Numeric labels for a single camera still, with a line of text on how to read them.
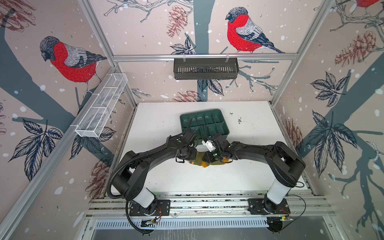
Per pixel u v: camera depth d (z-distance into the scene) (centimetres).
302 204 74
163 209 73
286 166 47
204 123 103
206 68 104
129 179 43
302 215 69
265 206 66
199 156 88
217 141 73
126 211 70
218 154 76
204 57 95
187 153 70
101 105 78
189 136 70
